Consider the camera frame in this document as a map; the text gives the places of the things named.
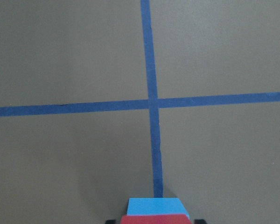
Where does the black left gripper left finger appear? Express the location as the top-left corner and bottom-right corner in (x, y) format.
(105, 219), (117, 224)

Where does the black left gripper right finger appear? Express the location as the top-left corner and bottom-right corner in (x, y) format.
(194, 219), (206, 224)

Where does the red block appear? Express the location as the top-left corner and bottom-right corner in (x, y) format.
(120, 214), (192, 224)

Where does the blue block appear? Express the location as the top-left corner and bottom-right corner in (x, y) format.
(126, 197), (191, 219)

